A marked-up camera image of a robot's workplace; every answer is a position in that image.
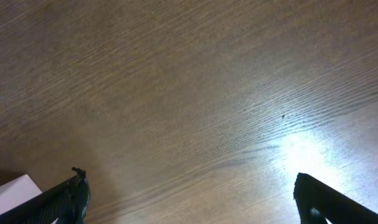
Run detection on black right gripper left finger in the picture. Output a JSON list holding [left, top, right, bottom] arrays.
[[0, 167, 91, 224]]

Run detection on white cardboard box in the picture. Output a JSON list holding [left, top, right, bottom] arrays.
[[0, 174, 59, 224]]

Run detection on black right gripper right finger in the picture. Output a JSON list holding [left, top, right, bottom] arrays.
[[293, 173, 378, 224]]

